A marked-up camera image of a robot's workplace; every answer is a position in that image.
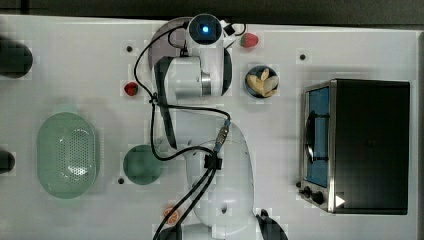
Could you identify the banana pieces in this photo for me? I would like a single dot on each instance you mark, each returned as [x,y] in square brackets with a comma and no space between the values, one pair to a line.
[265,84]

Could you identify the black steel toaster oven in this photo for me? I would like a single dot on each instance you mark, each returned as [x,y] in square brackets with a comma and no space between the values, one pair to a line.
[355,146]

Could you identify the black cylinder upper left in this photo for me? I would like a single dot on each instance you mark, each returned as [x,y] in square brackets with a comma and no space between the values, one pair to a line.
[16,59]

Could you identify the black cylinder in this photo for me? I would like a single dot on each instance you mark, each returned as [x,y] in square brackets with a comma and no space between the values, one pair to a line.
[16,59]
[7,161]

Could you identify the green round plate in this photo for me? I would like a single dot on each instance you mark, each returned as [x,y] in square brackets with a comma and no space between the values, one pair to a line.
[141,166]

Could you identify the red strawberry left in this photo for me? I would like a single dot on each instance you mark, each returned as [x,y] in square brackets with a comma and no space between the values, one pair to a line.
[131,88]

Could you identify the green perforated colander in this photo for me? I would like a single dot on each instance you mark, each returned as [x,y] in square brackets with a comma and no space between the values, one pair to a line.
[66,155]

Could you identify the red strawberry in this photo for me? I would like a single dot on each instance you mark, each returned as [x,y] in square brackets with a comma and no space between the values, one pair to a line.
[131,88]
[248,40]

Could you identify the orange slice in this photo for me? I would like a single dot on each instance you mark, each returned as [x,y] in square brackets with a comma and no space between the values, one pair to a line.
[171,216]

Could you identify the blue bowl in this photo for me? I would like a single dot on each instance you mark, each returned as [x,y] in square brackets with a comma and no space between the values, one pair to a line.
[257,71]

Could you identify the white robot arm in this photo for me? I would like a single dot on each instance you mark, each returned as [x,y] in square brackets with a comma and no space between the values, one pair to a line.
[218,163]

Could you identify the black cylinder lower left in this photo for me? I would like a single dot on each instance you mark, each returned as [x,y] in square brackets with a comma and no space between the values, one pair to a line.
[7,161]

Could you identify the red strawberry top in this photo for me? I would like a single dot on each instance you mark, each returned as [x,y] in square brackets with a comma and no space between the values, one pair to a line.
[248,40]

